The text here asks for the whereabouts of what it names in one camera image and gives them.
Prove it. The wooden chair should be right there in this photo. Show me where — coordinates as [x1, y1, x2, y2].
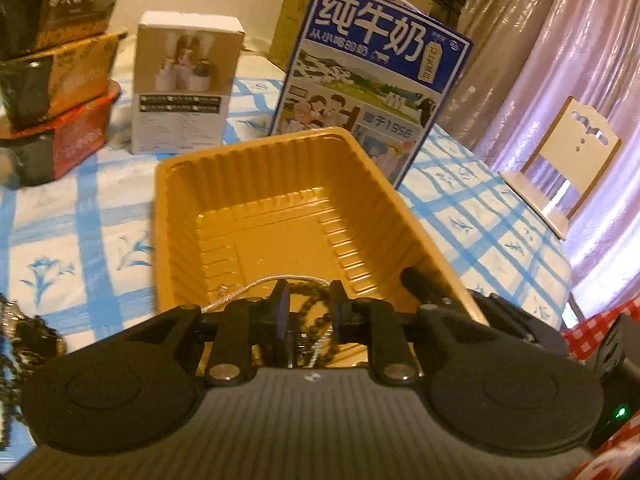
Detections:
[499, 96, 623, 241]

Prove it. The red instant meal bowl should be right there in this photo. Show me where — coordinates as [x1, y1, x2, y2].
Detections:
[0, 80, 122, 188]

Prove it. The silver chain necklace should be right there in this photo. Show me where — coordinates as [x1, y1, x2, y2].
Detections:
[202, 274, 336, 368]

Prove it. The small white product box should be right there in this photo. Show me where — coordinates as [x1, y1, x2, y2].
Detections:
[131, 10, 246, 155]

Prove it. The golden plastic tray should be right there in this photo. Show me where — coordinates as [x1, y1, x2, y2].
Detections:
[152, 127, 488, 376]

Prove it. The black chain jewelry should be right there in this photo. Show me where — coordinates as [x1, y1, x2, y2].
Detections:
[0, 295, 66, 453]

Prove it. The pink patterned curtain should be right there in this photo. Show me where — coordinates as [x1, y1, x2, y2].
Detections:
[435, 0, 640, 321]

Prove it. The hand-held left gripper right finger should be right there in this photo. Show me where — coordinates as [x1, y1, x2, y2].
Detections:
[330, 280, 501, 387]

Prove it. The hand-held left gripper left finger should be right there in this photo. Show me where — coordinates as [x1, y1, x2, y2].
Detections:
[107, 280, 291, 387]

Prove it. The blue checked tablecloth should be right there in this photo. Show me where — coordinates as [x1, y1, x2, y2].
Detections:
[0, 77, 573, 461]

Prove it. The black instant meal bowl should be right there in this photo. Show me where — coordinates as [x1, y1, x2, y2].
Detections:
[0, 0, 133, 61]

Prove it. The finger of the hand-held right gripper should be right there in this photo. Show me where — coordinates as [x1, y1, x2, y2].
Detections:
[399, 266, 458, 313]

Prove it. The red checkered cloth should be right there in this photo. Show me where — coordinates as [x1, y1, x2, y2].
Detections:
[560, 297, 640, 480]

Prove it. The brown cardboard box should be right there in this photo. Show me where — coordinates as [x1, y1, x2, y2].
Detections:
[270, 0, 361, 73]

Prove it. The orange instant meal bowl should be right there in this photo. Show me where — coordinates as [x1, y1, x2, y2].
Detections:
[0, 30, 128, 128]

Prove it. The blue milk carton box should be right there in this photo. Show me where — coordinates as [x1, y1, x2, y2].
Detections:
[267, 0, 473, 188]

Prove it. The dark bead necklace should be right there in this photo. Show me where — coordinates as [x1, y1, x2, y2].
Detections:
[290, 280, 341, 366]

